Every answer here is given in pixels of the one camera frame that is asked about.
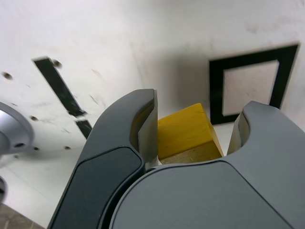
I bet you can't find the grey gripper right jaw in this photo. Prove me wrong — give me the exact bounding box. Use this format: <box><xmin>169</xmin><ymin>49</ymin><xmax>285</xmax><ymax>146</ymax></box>
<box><xmin>109</xmin><ymin>100</ymin><xmax>305</xmax><ymax>229</ymax></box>

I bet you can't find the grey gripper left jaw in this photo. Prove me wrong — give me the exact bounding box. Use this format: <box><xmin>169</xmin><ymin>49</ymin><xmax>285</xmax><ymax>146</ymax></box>
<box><xmin>47</xmin><ymin>88</ymin><xmax>159</xmax><ymax>229</ymax></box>

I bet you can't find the yellow cube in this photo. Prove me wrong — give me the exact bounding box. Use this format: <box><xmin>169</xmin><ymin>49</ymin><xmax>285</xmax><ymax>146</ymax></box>
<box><xmin>157</xmin><ymin>103</ymin><xmax>224</xmax><ymax>165</ymax></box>

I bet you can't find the black tape square outline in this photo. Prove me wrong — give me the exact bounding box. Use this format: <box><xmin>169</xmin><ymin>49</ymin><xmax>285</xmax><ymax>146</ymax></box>
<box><xmin>209</xmin><ymin>43</ymin><xmax>300</xmax><ymax>125</ymax></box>

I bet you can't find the black tape strip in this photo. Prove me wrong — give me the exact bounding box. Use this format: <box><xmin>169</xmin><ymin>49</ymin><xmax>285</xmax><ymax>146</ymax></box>
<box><xmin>32</xmin><ymin>56</ymin><xmax>93</xmax><ymax>139</ymax></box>

